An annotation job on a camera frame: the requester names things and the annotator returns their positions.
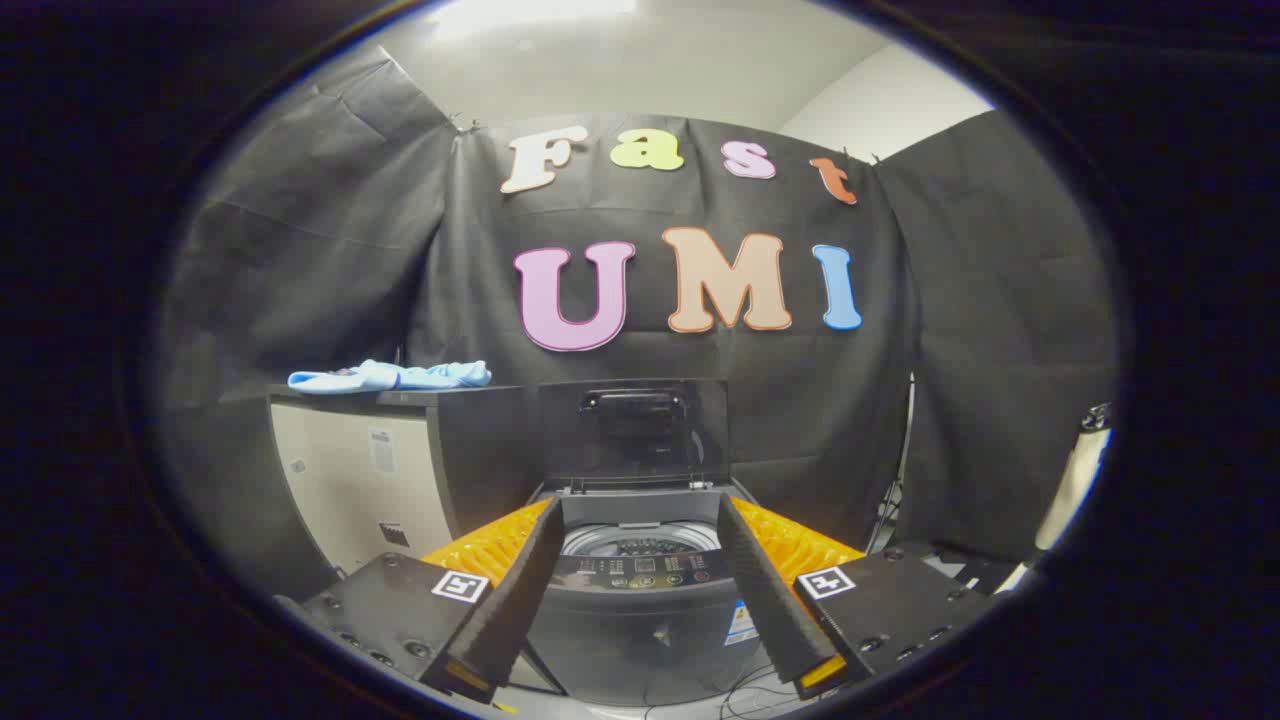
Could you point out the cream white object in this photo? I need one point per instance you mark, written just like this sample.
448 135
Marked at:
1070 480

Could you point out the light blue cloth garment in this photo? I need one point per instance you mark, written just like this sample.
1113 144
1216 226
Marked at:
400 377

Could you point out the grey washing machine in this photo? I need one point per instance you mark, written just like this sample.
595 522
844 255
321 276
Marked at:
640 630

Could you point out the black backdrop cloth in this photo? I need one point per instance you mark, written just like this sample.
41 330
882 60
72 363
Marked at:
640 360

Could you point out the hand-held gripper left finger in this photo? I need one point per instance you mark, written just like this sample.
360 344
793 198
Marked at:
510 600

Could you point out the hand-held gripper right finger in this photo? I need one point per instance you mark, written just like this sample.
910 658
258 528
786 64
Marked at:
770 600

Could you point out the dark washing machine lid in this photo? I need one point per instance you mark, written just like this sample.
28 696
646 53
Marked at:
700 430

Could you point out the dark cabinet with white side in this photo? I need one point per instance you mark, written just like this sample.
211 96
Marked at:
350 480

